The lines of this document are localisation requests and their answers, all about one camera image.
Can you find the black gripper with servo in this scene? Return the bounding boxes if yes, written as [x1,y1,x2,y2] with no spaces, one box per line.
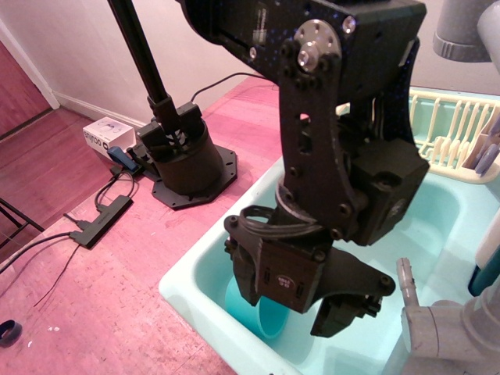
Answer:
[223,205,395,337]

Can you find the teal plastic cup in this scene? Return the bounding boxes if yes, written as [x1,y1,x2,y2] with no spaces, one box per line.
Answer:
[225,277,290,339]

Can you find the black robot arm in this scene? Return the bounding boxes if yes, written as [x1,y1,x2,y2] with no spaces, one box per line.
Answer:
[180,1,429,338]

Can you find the light teal toy sink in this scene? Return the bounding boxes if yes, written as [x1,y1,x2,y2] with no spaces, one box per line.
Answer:
[159,93,500,375]

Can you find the grey toy faucet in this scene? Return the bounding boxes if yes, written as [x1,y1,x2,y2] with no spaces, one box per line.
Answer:
[397,258,499,374]

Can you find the black usb hub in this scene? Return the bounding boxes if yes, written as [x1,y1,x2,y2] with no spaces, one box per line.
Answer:
[70,195,133,249]

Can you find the blue black clamp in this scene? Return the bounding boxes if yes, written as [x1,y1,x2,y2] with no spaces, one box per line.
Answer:
[107,146,141,174]

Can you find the cream dish drying rack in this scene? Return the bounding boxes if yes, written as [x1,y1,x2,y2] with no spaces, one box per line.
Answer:
[409,88,499,184]

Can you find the purple utensils in rack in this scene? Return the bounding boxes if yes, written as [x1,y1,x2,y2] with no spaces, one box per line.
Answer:
[473,118,499,176]

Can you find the white product box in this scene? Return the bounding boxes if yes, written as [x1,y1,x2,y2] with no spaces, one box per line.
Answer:
[83,117,136,156]

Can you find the grey pipe fixture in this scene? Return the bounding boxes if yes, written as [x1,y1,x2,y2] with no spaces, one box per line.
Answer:
[433,0,499,69]

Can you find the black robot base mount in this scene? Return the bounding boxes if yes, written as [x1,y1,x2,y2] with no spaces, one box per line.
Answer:
[127,102,238,210]

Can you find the black power cable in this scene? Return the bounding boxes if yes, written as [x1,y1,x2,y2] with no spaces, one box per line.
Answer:
[190,72,277,105]

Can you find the thin black cable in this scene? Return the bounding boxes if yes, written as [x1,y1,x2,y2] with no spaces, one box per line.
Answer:
[0,230,81,308]

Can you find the black metal chair frame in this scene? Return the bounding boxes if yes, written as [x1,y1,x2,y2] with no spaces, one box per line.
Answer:
[1,198,45,248]

